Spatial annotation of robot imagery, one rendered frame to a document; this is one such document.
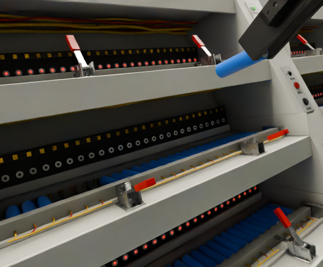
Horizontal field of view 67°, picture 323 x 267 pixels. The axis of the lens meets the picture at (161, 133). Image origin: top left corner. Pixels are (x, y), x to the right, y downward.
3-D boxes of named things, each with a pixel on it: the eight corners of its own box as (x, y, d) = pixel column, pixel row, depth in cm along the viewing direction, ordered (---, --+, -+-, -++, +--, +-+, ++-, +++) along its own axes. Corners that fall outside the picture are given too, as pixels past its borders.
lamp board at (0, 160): (228, 124, 67) (225, 105, 67) (-4, 190, 39) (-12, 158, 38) (226, 124, 68) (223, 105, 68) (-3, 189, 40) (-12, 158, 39)
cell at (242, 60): (219, 61, 31) (263, 38, 26) (227, 72, 32) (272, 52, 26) (212, 69, 30) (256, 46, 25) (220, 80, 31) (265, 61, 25)
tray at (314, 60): (377, 62, 95) (374, 25, 93) (293, 76, 63) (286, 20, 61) (320, 73, 112) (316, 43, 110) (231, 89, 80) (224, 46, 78)
